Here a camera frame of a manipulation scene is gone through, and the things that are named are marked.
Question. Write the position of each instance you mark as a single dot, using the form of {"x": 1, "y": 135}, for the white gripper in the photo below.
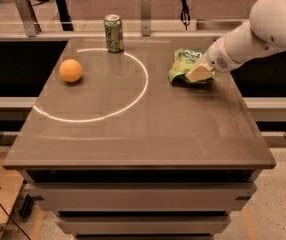
{"x": 215, "y": 58}

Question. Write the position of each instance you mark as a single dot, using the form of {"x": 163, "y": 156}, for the green rice chip bag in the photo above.
{"x": 185, "y": 60}

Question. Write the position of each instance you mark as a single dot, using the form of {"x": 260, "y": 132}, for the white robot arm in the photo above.
{"x": 262, "y": 35}

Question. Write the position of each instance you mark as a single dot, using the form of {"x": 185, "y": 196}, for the green soda can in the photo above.
{"x": 113, "y": 33}

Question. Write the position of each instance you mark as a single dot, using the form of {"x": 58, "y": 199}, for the orange fruit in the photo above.
{"x": 70, "y": 70}

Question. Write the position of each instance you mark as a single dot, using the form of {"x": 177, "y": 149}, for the grey drawer cabinet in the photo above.
{"x": 141, "y": 204}

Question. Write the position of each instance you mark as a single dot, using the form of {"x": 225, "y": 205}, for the middle metal bracket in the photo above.
{"x": 145, "y": 17}

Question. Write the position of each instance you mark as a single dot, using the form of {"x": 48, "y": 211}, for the metal bracket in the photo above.
{"x": 28, "y": 18}
{"x": 145, "y": 17}

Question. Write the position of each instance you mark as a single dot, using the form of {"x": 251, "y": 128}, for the left metal bracket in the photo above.
{"x": 28, "y": 18}

